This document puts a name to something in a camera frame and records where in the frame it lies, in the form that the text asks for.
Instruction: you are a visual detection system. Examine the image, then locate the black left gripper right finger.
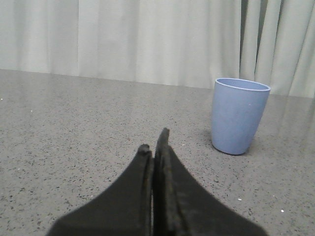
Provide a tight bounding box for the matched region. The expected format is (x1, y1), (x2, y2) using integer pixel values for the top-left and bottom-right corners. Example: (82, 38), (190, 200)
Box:
(153, 128), (266, 236)

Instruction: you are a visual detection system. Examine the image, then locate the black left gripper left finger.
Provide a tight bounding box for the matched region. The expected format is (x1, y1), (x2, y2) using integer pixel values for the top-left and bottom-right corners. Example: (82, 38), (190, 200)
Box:
(48, 144), (153, 236)

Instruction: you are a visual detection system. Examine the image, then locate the blue plastic cup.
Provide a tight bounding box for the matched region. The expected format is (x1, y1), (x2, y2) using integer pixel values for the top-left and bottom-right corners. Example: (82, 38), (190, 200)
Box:
(211, 78), (271, 155)

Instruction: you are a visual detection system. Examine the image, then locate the white pleated curtain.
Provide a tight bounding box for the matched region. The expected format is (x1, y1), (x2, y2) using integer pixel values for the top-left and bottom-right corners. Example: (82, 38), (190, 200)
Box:
(0, 0), (315, 98)

